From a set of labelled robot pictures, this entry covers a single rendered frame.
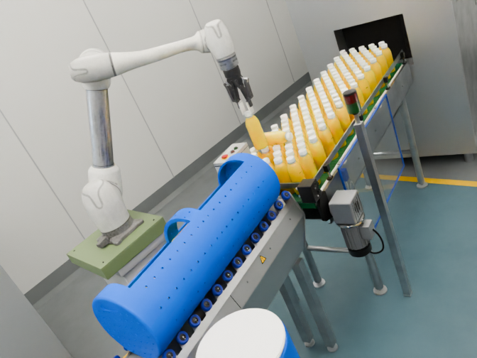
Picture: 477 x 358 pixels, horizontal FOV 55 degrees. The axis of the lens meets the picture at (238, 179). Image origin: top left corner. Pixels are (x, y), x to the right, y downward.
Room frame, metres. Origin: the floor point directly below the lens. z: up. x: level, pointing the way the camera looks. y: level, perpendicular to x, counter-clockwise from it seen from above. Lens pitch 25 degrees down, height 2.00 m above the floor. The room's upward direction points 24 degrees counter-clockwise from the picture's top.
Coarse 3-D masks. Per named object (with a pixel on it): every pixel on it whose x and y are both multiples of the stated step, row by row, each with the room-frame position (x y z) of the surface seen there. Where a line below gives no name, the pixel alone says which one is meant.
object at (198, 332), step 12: (288, 204) 1.83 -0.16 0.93; (264, 240) 1.64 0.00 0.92; (252, 252) 1.58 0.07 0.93; (240, 276) 1.48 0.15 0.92; (228, 288) 1.43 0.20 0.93; (216, 300) 1.38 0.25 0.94; (204, 312) 1.34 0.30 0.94; (216, 312) 1.35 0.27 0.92; (204, 324) 1.30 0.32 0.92; (192, 336) 1.26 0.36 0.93; (192, 348) 1.23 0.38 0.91
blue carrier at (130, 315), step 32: (256, 160) 1.80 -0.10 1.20; (224, 192) 1.62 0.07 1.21; (256, 192) 1.66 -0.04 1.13; (192, 224) 1.48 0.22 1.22; (224, 224) 1.50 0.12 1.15; (256, 224) 1.63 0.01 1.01; (160, 256) 1.35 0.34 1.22; (192, 256) 1.36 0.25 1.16; (224, 256) 1.43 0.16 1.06; (128, 288) 1.24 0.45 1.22; (160, 288) 1.24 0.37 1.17; (192, 288) 1.29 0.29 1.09; (128, 320) 1.19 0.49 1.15; (160, 320) 1.17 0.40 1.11; (160, 352) 1.16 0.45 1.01
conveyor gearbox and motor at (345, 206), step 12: (336, 192) 1.86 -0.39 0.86; (348, 192) 1.82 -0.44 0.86; (336, 204) 1.77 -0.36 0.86; (348, 204) 1.74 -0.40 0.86; (360, 204) 1.80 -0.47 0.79; (336, 216) 1.79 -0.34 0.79; (348, 216) 1.75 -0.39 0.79; (360, 216) 1.77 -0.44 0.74; (348, 228) 1.75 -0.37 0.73; (360, 228) 1.75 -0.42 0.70; (372, 228) 1.75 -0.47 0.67; (348, 240) 1.79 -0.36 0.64; (360, 240) 1.76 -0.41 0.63; (360, 252) 1.75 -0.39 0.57; (372, 252) 1.85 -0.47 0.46
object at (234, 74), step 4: (236, 68) 2.06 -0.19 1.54; (224, 72) 2.07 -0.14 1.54; (228, 72) 2.06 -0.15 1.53; (232, 72) 2.05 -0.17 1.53; (236, 72) 2.05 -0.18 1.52; (240, 72) 2.07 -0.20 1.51; (228, 76) 2.06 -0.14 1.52; (232, 76) 2.05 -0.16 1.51; (236, 76) 2.06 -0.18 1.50; (240, 76) 2.06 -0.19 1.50; (228, 80) 2.10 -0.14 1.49; (232, 80) 2.09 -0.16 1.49; (240, 80) 2.06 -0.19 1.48; (240, 84) 2.06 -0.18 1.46
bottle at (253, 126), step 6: (246, 120) 2.08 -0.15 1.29; (252, 120) 2.06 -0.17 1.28; (258, 120) 2.08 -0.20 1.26; (246, 126) 2.08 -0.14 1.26; (252, 126) 2.06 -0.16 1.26; (258, 126) 2.06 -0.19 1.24; (252, 132) 2.06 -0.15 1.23; (258, 132) 2.06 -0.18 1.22; (252, 138) 2.07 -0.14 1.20; (258, 138) 2.05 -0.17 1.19; (264, 138) 2.07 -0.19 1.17; (258, 144) 2.06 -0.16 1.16; (264, 144) 2.06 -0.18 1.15
